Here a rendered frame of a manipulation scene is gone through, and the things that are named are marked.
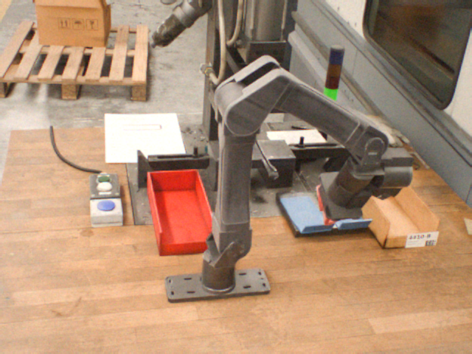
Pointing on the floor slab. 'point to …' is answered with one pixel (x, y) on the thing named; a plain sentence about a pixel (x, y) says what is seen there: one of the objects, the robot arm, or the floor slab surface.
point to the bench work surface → (79, 218)
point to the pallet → (74, 62)
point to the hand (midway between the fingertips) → (326, 215)
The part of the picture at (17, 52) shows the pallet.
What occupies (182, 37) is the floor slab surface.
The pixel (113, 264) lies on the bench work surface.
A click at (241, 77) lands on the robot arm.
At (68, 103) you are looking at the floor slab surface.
